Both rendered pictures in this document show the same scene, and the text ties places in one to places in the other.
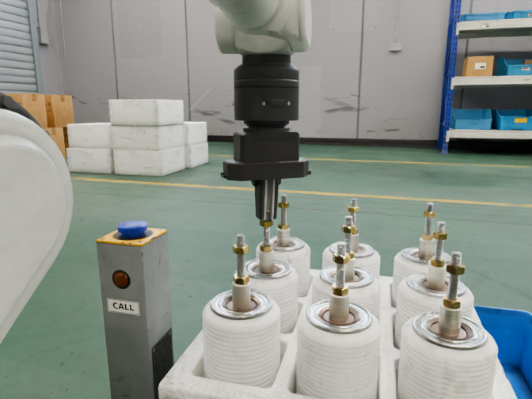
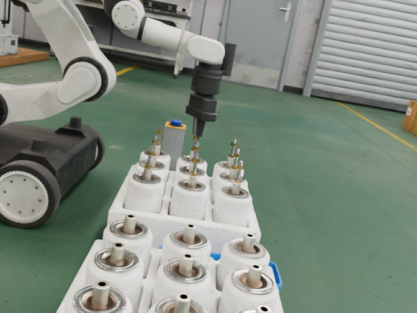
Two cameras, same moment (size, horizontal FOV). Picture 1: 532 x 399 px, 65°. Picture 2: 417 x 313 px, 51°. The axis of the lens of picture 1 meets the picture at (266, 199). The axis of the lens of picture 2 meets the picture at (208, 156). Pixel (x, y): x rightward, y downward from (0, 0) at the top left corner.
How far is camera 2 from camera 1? 1.30 m
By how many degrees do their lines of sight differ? 69
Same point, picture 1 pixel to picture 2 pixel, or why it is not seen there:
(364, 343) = (137, 169)
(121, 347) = not seen: hidden behind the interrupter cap
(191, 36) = not seen: outside the picture
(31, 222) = (84, 84)
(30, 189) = (85, 78)
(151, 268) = (169, 138)
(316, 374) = not seen: hidden behind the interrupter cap
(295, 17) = (184, 49)
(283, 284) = (182, 163)
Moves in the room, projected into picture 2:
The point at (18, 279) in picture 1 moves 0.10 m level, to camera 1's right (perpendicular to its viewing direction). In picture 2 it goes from (78, 93) to (78, 99)
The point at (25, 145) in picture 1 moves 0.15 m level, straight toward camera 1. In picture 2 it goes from (86, 70) to (38, 67)
